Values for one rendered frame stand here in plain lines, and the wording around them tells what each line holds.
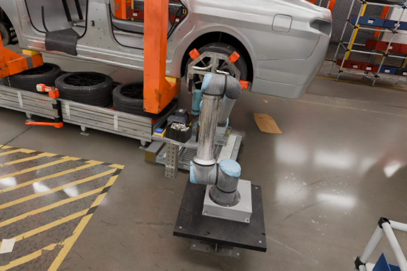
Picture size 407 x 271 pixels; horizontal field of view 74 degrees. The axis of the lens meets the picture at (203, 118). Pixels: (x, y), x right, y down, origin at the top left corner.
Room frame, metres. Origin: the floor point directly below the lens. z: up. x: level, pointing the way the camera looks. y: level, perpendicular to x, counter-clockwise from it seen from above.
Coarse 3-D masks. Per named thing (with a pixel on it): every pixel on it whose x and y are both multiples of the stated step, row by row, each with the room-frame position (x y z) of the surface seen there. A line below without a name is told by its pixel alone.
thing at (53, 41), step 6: (48, 36) 3.27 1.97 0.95; (54, 36) 3.25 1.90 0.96; (60, 36) 3.24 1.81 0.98; (66, 36) 3.23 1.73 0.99; (72, 36) 3.22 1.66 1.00; (48, 42) 3.24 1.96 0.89; (54, 42) 3.23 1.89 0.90; (60, 42) 3.21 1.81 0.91; (66, 42) 3.21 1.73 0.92; (72, 42) 3.20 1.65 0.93; (48, 48) 3.24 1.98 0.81; (54, 48) 3.23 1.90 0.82; (60, 48) 3.21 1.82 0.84; (66, 48) 3.19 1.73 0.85; (72, 48) 3.17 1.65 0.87; (72, 54) 3.18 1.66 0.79
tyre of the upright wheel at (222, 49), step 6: (216, 42) 2.96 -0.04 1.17; (204, 48) 2.78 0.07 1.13; (210, 48) 2.77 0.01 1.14; (216, 48) 2.76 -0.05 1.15; (222, 48) 2.75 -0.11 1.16; (228, 48) 2.79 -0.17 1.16; (234, 48) 2.90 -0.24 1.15; (228, 54) 2.73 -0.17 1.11; (240, 54) 2.89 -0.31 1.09; (192, 60) 2.80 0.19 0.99; (240, 60) 2.73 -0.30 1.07; (186, 66) 2.82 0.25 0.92; (240, 66) 2.70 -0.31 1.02; (246, 66) 2.85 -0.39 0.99; (186, 72) 2.81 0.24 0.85; (240, 72) 2.70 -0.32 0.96; (246, 72) 2.79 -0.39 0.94; (186, 78) 2.81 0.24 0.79; (240, 78) 2.70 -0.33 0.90; (246, 78) 2.77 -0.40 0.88
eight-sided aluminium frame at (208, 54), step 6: (204, 54) 2.69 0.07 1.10; (210, 54) 2.68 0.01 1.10; (216, 54) 2.67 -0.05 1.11; (222, 54) 2.70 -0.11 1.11; (198, 60) 2.71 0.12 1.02; (228, 60) 2.64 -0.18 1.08; (192, 66) 2.72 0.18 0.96; (234, 66) 2.67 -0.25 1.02; (234, 72) 2.63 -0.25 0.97; (192, 84) 2.77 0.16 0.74; (192, 90) 2.71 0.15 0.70
